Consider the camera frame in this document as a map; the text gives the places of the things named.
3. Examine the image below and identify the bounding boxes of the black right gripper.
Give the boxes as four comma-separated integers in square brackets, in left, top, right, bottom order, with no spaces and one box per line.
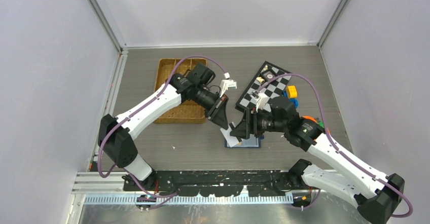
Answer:
[230,106,287,139]

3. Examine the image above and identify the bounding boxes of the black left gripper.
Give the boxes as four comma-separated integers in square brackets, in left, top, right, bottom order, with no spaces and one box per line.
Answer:
[193,85,229,130]

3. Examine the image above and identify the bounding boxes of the blue card holder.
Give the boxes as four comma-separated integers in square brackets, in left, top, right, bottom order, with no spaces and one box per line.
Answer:
[225,136,261,148]

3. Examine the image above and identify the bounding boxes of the white credit card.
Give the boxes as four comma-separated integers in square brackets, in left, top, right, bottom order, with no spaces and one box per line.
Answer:
[220,122,242,148]

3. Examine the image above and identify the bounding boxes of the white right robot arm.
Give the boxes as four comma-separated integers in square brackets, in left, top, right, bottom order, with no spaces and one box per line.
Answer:
[229,97,405,223]

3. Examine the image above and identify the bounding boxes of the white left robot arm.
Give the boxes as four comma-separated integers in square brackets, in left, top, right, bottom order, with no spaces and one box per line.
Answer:
[99,63,237,191]

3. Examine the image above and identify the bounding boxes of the woven bamboo cutlery tray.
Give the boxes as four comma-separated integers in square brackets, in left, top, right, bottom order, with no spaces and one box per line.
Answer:
[153,58,207,125]

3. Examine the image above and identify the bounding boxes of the black white chessboard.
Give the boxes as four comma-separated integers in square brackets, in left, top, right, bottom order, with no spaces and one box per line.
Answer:
[235,61,293,113]

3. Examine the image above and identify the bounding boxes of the blue yellow toy car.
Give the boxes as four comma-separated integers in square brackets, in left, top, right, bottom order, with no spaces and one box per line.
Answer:
[282,86,299,108]

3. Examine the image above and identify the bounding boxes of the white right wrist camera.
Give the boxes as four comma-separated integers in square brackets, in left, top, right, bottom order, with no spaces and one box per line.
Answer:
[251,91,270,112]

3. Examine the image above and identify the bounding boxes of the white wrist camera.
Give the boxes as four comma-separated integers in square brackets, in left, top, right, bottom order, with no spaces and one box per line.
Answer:
[251,91,270,112]
[219,79,237,98]

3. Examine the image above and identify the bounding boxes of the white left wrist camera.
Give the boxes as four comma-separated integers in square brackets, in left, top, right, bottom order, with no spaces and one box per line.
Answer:
[219,79,237,98]

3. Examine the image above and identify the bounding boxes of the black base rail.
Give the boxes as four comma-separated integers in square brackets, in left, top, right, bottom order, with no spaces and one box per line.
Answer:
[122,170,317,197]

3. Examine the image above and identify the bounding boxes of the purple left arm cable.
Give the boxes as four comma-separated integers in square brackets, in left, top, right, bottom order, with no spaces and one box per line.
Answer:
[97,55,230,210]

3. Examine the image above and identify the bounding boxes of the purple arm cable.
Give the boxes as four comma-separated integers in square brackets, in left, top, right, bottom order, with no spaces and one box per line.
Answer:
[97,55,230,210]
[255,73,414,218]

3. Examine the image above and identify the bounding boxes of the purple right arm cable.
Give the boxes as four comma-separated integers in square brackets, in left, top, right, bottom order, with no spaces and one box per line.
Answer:
[255,73,414,218]

